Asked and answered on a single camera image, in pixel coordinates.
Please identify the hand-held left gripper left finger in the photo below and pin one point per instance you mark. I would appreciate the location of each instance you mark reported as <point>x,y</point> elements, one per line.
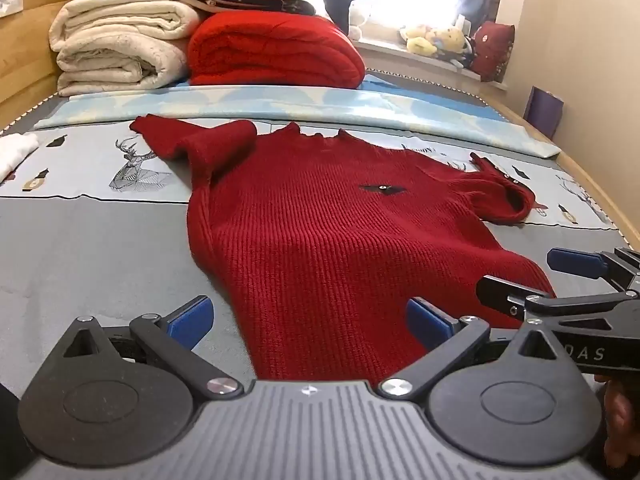
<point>192,322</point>

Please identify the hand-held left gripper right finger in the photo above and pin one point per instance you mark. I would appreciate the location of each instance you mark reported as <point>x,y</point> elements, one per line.
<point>427,322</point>

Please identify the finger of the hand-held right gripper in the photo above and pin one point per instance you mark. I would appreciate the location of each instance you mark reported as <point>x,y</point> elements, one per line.
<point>575,260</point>
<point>505,295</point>

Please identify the dark red knit sweater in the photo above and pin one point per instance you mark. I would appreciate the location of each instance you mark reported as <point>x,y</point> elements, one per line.
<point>325,240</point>

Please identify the person's right hand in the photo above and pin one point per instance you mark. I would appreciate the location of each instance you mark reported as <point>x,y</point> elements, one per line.
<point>622,420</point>

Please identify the deer printed bed sheet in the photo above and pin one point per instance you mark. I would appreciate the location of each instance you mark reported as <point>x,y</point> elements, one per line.
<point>90,245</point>

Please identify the purple box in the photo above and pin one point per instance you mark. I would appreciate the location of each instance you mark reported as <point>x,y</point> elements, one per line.
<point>544,110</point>

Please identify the dark red cushion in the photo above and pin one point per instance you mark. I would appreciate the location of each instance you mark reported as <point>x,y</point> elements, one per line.
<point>492,50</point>

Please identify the light blue patterned quilt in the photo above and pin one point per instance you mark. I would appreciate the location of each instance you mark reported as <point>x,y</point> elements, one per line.
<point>300,102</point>

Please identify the white cloth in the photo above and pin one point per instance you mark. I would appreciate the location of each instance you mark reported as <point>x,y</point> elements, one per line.
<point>15,152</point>

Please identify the yellow and blue plush toy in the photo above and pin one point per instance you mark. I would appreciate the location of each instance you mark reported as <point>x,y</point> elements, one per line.
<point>452,42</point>

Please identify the beige window sill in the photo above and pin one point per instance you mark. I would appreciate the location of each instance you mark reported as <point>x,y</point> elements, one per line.
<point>390,55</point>

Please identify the cream folded fleece blanket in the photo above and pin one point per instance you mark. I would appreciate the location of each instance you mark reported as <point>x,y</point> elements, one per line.
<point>115,50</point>

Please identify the red folded blanket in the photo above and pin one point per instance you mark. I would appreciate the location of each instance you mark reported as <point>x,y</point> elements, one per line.
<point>275,50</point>

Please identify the white teddy bear plush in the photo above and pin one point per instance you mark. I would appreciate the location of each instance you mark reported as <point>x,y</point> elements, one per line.
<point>357,20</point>

